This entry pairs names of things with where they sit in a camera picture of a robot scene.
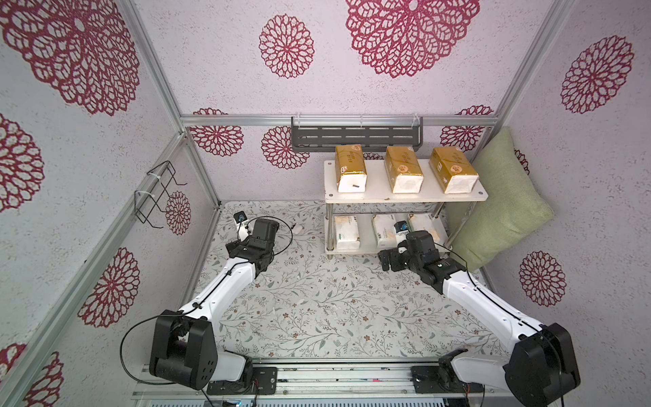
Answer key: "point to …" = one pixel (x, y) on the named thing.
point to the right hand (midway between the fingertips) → (390, 248)
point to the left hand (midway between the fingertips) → (247, 240)
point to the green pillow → (514, 205)
